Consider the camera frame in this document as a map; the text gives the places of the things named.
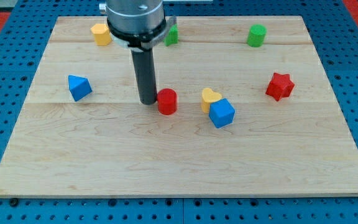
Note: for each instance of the blue triangle block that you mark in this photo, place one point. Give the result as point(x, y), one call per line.
point(79, 87)

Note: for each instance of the light wooden board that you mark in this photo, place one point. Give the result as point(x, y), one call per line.
point(109, 145)

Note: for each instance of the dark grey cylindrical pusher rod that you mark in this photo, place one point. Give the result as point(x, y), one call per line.
point(145, 76)

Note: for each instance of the green cylinder block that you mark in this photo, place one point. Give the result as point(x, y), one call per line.
point(256, 35)

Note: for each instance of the red cylinder block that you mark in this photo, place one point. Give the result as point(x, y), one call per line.
point(167, 101)

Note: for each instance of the yellow heart block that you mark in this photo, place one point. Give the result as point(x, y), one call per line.
point(209, 96)

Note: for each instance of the yellow hexagon block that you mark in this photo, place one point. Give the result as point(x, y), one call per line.
point(101, 34)

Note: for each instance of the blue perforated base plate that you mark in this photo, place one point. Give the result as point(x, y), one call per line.
point(22, 43)

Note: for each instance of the green block behind arm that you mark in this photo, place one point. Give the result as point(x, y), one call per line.
point(172, 36)

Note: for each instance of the red star block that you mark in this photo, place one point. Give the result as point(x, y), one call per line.
point(280, 86)

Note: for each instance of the blue cube block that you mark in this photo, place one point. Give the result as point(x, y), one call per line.
point(221, 113)

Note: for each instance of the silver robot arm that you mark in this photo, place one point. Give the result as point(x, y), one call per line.
point(139, 25)

